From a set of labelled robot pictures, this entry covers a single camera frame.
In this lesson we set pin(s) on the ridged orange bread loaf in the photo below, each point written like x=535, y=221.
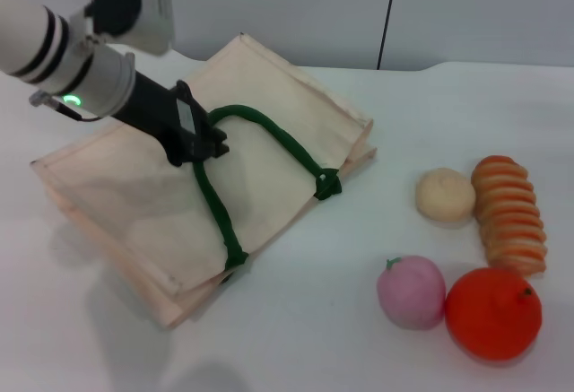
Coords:
x=509, y=212

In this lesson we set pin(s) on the round beige bun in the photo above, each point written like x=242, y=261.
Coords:
x=444, y=194

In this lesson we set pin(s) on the orange toy fruit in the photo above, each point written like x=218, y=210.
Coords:
x=489, y=316

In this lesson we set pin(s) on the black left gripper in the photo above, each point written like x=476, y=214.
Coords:
x=157, y=109

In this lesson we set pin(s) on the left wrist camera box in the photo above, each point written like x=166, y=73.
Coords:
x=134, y=2

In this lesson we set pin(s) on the pink peach toy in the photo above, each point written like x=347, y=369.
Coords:
x=410, y=295

